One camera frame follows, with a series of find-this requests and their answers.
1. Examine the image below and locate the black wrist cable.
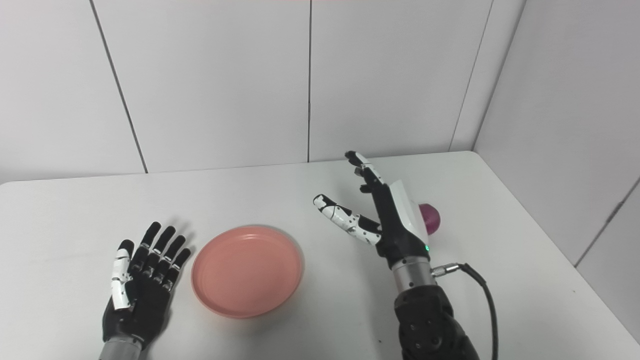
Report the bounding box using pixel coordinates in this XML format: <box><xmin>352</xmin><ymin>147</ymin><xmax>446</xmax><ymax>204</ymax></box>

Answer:
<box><xmin>431</xmin><ymin>262</ymin><xmax>500</xmax><ymax>360</ymax></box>

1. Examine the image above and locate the purple red onion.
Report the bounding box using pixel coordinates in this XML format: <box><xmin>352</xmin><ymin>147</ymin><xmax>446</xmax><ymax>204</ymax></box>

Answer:
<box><xmin>419</xmin><ymin>203</ymin><xmax>442</xmax><ymax>235</ymax></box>

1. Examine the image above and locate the pink round plate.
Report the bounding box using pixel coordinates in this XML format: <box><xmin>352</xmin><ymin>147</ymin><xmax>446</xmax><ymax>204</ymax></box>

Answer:
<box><xmin>191</xmin><ymin>225</ymin><xmax>304</xmax><ymax>319</ymax></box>

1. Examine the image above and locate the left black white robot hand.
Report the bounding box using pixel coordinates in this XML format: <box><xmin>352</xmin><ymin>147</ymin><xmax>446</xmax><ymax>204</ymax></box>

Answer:
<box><xmin>102</xmin><ymin>221</ymin><xmax>192</xmax><ymax>350</ymax></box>

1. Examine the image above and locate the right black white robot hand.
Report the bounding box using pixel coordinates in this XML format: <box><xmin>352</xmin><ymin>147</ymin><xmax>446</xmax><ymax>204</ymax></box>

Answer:
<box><xmin>313</xmin><ymin>150</ymin><xmax>432</xmax><ymax>271</ymax></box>

